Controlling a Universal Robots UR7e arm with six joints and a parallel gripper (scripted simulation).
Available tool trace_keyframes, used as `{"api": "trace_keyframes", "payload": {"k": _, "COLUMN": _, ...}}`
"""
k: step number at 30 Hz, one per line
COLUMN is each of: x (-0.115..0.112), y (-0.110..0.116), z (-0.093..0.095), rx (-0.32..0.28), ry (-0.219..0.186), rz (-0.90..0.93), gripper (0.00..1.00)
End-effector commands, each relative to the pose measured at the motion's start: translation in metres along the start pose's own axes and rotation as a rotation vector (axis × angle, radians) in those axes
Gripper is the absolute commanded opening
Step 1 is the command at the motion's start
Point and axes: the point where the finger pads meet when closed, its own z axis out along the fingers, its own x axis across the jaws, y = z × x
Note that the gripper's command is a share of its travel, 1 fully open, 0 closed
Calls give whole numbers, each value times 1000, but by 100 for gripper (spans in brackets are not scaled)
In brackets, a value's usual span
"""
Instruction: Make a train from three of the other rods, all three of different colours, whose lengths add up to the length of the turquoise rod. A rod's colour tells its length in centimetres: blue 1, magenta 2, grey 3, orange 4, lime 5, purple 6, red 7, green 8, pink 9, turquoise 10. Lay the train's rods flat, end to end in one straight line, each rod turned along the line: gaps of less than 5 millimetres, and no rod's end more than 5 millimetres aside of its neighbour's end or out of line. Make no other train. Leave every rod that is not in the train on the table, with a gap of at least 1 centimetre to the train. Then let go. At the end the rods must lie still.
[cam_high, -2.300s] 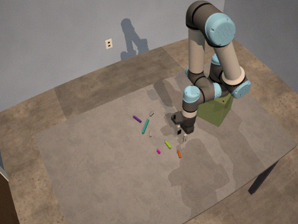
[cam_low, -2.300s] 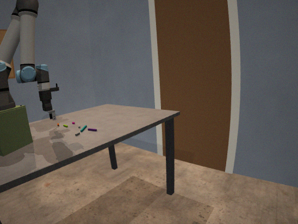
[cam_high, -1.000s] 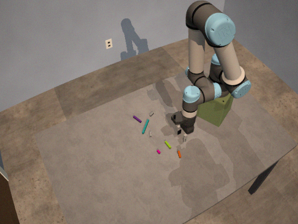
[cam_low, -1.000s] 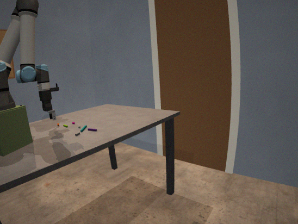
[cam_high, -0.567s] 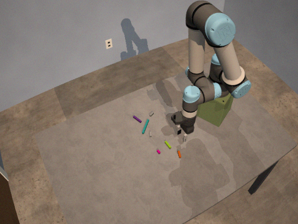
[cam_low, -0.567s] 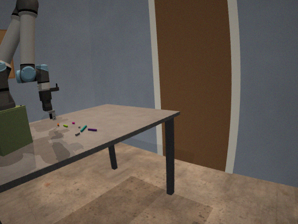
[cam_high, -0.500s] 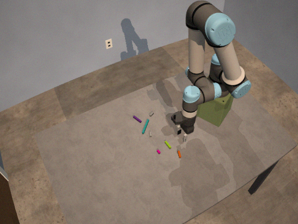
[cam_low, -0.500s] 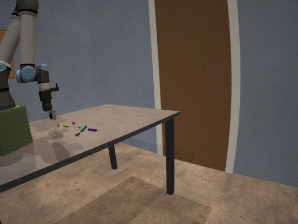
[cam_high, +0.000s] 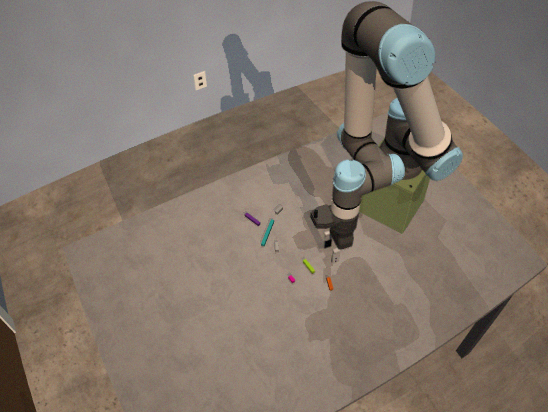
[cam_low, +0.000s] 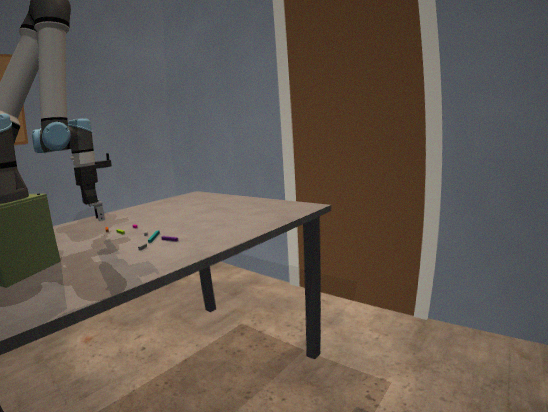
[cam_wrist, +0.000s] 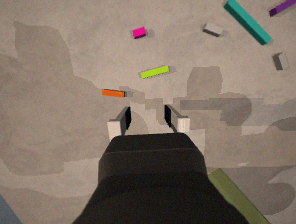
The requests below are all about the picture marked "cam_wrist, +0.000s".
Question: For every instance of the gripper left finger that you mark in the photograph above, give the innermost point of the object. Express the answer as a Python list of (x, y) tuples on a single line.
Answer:
[(120, 124)]

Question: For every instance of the turquoise rod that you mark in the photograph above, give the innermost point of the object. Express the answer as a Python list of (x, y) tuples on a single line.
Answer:
[(233, 7)]

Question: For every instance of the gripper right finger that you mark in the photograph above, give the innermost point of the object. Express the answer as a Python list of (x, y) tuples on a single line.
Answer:
[(176, 121)]

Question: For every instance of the grey rod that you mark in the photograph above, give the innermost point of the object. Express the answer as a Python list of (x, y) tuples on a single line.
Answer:
[(280, 61), (212, 29)]

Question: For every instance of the orange rod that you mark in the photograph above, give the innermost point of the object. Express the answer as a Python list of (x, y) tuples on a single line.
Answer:
[(113, 93)]

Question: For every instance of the lime green rod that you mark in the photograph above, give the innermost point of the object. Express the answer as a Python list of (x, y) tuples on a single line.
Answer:
[(154, 72)]

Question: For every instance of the magenta rod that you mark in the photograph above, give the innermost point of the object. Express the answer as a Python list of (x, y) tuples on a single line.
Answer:
[(138, 33)]

